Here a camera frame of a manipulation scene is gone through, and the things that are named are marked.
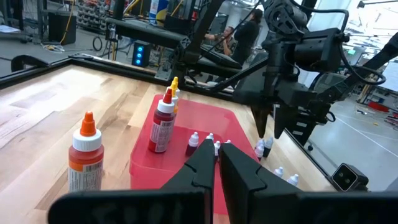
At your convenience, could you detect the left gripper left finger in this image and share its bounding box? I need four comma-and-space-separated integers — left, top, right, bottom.
160, 139, 216, 224

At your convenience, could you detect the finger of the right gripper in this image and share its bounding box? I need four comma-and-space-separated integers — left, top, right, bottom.
273, 104, 299, 140
251, 105, 272, 139

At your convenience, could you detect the person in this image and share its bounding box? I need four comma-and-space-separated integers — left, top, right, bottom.
204, 26, 239, 57
233, 8, 265, 67

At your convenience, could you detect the black cabinet box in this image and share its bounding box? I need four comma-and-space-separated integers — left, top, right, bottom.
47, 12, 78, 46

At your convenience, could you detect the red food coloring bottle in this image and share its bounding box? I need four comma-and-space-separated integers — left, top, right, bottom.
147, 88, 177, 154

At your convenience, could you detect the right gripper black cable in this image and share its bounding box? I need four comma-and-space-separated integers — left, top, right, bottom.
298, 7, 388, 86

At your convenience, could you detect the orange food coloring bottle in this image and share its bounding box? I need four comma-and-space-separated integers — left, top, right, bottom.
67, 111, 105, 192

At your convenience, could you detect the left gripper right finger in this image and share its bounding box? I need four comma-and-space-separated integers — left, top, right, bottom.
219, 142, 300, 224

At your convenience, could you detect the parts bin shelf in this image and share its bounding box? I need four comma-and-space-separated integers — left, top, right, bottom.
76, 0, 110, 32

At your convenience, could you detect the pink translucent plastic bin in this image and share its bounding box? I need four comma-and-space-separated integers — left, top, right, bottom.
129, 94, 261, 215

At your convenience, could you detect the table-level camera box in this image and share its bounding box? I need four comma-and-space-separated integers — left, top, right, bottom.
331, 162, 370, 192

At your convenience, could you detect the dark grey desk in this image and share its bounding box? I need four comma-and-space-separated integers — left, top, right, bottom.
104, 17, 191, 50

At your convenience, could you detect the black tower with blue lights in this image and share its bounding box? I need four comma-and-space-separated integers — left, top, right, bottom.
131, 41, 152, 68

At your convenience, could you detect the black clamp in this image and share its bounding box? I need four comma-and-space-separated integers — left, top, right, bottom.
11, 54, 51, 73

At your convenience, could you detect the black pole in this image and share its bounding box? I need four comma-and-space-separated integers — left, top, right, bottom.
185, 0, 225, 63

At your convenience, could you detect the black metal table frame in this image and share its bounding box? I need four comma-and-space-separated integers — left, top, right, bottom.
0, 52, 340, 190

